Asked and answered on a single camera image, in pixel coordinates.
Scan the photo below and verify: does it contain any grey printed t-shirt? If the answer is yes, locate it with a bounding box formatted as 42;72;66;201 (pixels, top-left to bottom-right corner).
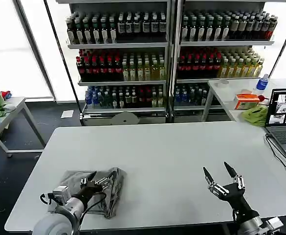
59;167;128;220

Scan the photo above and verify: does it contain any orange cardboard box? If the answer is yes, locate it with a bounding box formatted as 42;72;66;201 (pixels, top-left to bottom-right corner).
234;93;261;110

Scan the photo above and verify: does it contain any blue plastic bottle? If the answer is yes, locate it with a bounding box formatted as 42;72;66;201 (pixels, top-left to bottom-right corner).
256;74;269;91

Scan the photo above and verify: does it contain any white paper sheet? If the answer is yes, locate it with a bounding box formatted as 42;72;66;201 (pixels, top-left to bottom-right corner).
60;110;75;119

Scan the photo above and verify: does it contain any white side table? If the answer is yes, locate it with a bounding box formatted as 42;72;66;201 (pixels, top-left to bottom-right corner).
0;97;47;159
201;78;286;122

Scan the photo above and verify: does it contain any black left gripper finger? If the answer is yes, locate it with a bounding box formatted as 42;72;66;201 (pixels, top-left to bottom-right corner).
80;170;97;188
94;176;115;191

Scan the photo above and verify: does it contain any black laptop cable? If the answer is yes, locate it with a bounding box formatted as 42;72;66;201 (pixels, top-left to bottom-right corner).
265;133;286;184

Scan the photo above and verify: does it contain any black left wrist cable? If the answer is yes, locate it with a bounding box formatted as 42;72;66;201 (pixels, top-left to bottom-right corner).
78;192;108;232

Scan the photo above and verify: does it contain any grey round disc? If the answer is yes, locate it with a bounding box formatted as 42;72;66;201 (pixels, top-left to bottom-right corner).
109;110;141;126

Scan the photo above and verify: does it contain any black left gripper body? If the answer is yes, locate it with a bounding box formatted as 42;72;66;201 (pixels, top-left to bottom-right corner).
71;180;104;208

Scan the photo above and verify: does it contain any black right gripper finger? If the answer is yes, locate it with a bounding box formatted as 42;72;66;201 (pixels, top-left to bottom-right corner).
223;161;246;190
202;166;230;197

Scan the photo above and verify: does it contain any metal shelf with bottles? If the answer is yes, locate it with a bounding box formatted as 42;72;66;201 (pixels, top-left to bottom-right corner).
172;0;278;118
56;0;176;126

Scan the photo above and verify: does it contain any black slanted metal pole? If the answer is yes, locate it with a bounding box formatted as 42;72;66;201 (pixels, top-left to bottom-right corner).
268;14;286;79
44;0;83;126

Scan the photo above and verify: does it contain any grey open laptop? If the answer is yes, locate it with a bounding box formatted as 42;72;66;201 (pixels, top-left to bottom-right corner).
264;88;286;163

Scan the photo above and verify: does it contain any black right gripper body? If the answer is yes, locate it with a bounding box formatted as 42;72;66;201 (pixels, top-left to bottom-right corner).
221;182;260;222

